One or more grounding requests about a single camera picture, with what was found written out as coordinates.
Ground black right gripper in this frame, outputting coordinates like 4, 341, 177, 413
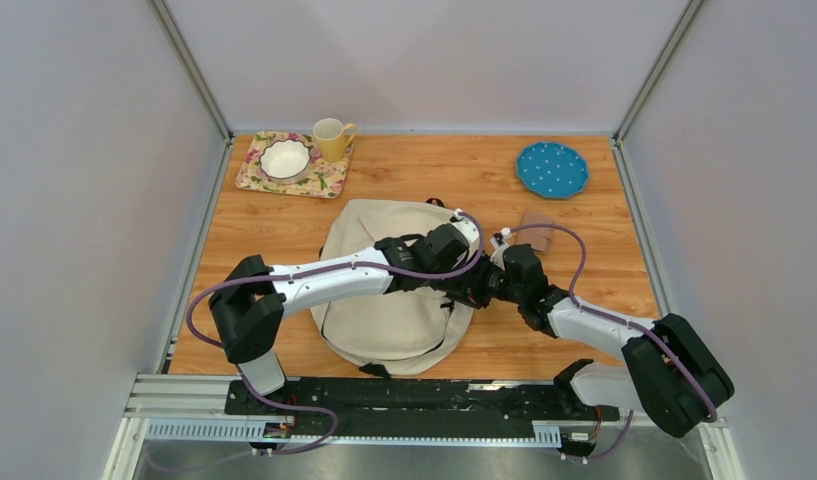
438, 251, 524, 310

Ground cream canvas backpack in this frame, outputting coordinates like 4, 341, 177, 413
311, 199, 474, 376

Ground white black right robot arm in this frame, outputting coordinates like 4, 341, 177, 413
438, 246, 735, 438

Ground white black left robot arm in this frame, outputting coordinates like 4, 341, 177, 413
185, 216, 483, 415

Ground brown small notebook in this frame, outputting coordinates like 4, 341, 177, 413
515, 211, 553, 255

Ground blue polka dot plate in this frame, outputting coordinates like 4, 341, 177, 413
515, 141, 590, 199

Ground floral square tray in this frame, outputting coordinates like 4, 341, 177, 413
235, 131, 354, 199

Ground yellow ceramic mug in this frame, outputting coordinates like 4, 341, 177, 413
312, 118, 358, 163

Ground white scalloped bowl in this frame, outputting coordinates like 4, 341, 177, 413
259, 139, 311, 184

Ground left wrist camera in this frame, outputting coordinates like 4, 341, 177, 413
450, 209, 482, 257

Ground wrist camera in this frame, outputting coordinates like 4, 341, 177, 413
490, 227, 513, 270
450, 209, 482, 257

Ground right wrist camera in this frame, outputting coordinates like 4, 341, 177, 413
490, 227, 513, 270

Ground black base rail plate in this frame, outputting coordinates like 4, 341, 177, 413
224, 377, 620, 439

